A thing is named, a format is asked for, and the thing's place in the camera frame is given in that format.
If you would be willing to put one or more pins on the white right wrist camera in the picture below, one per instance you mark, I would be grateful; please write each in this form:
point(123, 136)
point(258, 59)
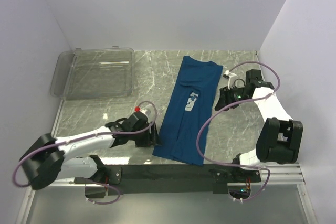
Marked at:
point(231, 78)

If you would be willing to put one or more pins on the clear plastic bin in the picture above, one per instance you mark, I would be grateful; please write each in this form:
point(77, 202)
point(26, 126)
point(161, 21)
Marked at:
point(94, 73)

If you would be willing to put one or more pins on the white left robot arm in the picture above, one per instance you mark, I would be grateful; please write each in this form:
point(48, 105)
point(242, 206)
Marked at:
point(50, 159)

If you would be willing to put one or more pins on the aluminium rail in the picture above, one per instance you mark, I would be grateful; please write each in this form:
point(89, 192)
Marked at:
point(290, 174)

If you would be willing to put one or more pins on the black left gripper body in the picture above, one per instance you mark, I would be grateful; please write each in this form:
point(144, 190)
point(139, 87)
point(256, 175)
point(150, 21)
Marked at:
point(142, 138)

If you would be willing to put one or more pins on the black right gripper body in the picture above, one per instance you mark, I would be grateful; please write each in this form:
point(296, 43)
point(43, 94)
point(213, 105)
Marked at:
point(239, 95)

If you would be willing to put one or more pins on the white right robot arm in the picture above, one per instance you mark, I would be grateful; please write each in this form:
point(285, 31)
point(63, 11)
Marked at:
point(280, 137)

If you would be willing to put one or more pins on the blue printed t-shirt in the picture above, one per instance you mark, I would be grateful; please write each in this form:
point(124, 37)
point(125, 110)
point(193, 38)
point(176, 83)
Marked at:
point(189, 108)

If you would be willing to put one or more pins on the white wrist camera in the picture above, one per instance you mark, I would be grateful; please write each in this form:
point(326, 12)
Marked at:
point(231, 78)
point(145, 111)

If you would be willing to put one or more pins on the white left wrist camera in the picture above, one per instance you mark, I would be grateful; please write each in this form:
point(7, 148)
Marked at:
point(145, 111)

